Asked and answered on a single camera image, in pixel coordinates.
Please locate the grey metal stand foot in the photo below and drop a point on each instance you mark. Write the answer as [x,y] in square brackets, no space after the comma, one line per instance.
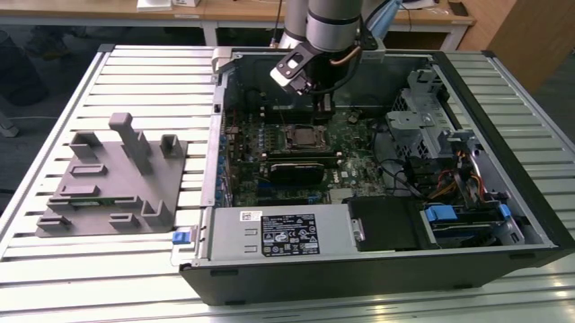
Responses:
[8,129]

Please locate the black PC case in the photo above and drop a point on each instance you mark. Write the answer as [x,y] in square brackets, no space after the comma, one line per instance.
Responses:
[313,282]

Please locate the grey power supply unit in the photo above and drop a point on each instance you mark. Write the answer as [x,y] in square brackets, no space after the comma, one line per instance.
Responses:
[233,235]

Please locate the blue plastic bay latch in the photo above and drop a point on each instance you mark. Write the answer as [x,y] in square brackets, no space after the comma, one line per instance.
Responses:
[504,211]

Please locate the hard disk in blue carrier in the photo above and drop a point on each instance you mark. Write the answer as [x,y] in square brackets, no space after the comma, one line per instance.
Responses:
[437,213]

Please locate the wooden cabinet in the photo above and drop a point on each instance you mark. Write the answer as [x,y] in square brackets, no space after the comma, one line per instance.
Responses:
[529,40]

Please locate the black expansion slot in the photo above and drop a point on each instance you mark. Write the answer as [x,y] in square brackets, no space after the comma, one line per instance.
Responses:
[282,201]

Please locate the white cardboard box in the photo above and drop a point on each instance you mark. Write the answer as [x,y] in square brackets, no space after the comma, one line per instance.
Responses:
[185,2]
[153,5]

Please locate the silver CPU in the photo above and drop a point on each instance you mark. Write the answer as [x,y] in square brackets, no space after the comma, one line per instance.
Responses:
[305,137]

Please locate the grey parts rack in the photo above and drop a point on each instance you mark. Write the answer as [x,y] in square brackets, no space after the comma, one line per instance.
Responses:
[116,188]

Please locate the grey case release latch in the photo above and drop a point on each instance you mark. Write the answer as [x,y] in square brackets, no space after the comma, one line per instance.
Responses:
[221,59]

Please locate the CPU socket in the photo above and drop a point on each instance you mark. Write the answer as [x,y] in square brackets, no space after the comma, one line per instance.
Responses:
[285,146]

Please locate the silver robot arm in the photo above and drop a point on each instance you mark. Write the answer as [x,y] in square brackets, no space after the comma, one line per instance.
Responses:
[333,27]

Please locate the silver finned heatsink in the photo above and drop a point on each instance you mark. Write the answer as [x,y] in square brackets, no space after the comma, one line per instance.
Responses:
[341,195]
[232,130]

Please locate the round coin cell battery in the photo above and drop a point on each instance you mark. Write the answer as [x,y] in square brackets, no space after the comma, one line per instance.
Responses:
[353,117]

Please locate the green RAM stick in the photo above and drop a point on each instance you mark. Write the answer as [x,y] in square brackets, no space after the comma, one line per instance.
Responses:
[92,203]

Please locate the black plastic shroud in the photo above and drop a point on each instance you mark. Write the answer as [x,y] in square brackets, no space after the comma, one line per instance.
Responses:
[381,222]

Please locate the person in dark trousers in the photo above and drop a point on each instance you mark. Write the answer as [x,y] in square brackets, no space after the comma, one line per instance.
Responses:
[44,43]

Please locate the black phone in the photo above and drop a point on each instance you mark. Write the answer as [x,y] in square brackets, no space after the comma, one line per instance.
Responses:
[457,8]

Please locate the black RAM slot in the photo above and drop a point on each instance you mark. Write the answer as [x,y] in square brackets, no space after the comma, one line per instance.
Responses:
[305,157]
[272,115]
[272,107]
[305,152]
[272,111]

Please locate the black graphics card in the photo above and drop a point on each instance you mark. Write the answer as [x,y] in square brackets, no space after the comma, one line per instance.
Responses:
[296,173]

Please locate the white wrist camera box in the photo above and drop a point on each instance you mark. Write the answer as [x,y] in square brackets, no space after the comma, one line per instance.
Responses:
[289,67]

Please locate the wooden desk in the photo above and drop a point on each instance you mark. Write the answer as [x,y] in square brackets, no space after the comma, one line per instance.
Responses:
[214,13]

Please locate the green motherboard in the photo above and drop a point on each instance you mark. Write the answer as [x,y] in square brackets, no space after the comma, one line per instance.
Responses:
[358,175]

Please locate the blue case clip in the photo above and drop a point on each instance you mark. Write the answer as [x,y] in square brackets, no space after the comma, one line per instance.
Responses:
[180,237]

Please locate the thin metal locking lever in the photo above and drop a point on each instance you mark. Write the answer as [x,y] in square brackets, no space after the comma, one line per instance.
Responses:
[281,114]

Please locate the silver metal drive cage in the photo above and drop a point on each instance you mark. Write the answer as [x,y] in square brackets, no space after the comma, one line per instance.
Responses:
[405,134]

